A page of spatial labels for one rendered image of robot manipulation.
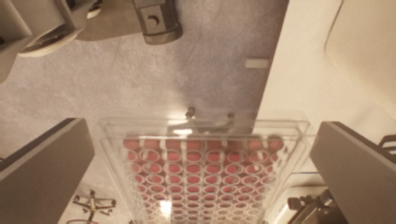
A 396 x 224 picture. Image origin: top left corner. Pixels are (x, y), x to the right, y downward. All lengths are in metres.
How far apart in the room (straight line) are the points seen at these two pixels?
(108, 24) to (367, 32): 0.93
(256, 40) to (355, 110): 0.76
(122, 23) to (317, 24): 0.81
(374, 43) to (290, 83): 0.17
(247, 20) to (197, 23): 0.26
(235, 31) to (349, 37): 0.85
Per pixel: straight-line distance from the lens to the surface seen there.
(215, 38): 1.17
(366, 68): 0.34
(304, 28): 0.40
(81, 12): 0.69
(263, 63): 1.23
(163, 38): 0.96
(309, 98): 0.49
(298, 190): 0.77
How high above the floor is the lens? 1.09
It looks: 50 degrees down
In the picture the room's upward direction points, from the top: 180 degrees clockwise
